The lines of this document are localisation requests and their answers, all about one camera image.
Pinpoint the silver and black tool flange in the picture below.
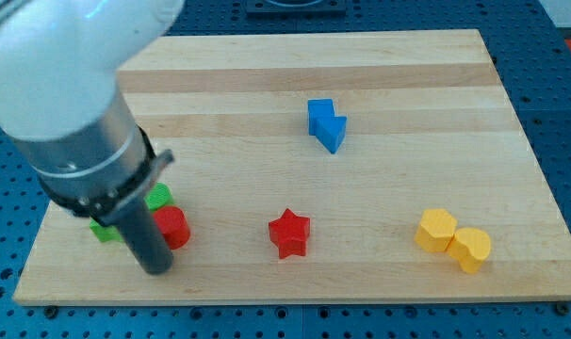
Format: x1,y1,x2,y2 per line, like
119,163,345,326
12,90,174,226

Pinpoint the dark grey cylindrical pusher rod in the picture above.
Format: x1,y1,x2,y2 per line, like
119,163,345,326
110,198,173,275

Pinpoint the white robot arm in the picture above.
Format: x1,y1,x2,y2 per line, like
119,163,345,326
0,0,184,275

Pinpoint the red star block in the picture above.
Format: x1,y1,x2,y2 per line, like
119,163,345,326
268,208,311,259

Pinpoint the red cylinder block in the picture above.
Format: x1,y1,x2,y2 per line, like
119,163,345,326
153,205,191,250

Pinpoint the green cube block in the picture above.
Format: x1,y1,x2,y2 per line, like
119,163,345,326
89,219,123,243

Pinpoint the green cylinder block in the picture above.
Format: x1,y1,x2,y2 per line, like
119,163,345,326
144,183,174,211

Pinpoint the wooden board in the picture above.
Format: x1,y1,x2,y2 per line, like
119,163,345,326
13,29,571,306

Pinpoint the blue triangle block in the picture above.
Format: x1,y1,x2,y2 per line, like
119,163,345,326
315,117,348,154

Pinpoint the blue cube block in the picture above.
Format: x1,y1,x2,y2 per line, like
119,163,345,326
307,98,335,136

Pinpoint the yellow hexagon block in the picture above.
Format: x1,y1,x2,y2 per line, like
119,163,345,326
414,208,458,252

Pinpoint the yellow heart block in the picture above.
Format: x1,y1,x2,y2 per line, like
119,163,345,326
446,227,492,274

